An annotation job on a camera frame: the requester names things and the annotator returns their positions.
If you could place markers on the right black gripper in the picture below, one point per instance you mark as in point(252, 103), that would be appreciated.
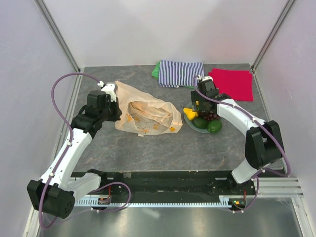
point(195, 97)

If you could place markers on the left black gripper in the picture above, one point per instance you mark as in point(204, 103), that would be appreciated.
point(117, 111)

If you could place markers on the red grapes bunch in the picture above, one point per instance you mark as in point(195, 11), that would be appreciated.
point(212, 116)

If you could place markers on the dark green avocado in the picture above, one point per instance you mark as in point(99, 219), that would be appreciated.
point(200, 123)

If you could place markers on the green lime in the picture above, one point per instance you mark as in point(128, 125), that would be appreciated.
point(214, 126)

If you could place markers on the beige plastic bag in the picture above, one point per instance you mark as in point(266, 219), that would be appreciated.
point(144, 114)

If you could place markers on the dark mangosteen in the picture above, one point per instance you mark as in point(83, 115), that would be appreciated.
point(204, 114)

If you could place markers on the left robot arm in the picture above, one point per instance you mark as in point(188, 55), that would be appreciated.
point(54, 193)

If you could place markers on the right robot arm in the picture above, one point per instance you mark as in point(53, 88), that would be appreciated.
point(263, 140)

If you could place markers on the yellow pear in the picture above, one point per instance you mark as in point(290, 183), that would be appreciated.
point(190, 113)

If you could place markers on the green plate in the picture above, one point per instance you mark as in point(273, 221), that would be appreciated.
point(190, 122)

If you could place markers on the blue striped cloth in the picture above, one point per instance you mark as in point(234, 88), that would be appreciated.
point(181, 74)

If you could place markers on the red cloth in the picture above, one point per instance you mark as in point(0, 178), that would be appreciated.
point(237, 84)

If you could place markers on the green cloth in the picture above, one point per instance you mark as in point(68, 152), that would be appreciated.
point(156, 71)

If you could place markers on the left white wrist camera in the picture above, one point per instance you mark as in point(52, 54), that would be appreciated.
point(109, 88)

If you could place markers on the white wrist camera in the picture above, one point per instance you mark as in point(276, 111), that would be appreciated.
point(109, 88)
point(204, 78)

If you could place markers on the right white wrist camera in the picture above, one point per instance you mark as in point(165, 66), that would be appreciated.
point(204, 78)

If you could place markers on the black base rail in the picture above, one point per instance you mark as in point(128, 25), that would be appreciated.
point(209, 182)

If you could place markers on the white cable duct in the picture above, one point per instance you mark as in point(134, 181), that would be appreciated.
point(101, 202)

